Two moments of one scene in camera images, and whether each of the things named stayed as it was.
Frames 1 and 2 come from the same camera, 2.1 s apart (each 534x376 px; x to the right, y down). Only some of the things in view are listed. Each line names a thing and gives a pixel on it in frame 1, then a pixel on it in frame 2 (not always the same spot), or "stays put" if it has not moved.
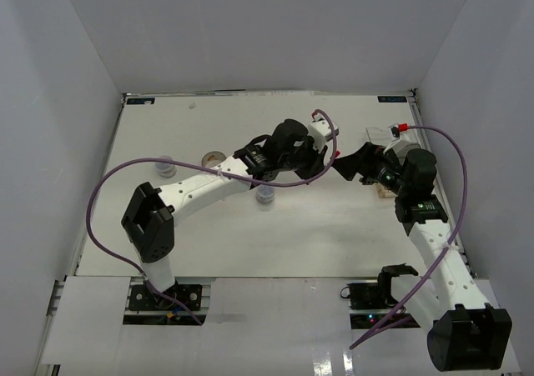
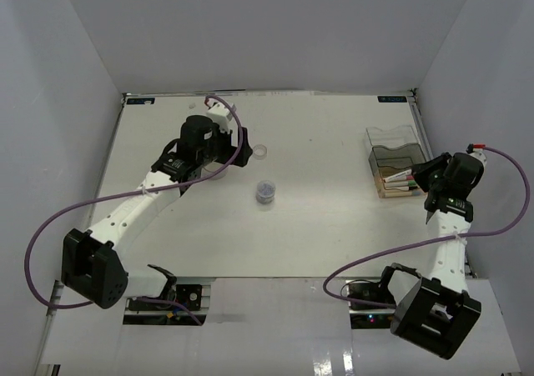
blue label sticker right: (391, 99) stays put
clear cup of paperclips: (265, 194) stays put
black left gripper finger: (350, 165) to (426, 174)
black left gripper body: (304, 161) to (220, 149)
